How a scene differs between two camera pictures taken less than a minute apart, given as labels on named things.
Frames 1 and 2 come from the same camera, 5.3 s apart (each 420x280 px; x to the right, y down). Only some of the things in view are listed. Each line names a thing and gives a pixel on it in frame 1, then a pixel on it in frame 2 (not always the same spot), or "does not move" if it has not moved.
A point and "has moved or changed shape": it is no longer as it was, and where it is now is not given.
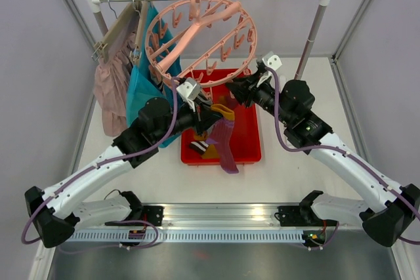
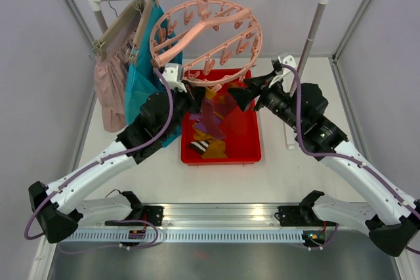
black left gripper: [205, 117] to [194, 96]
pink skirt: [110, 87] does not move
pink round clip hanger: [207, 42] does not move
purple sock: [221, 130] has moved or changed shape
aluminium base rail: [230, 218] does not move
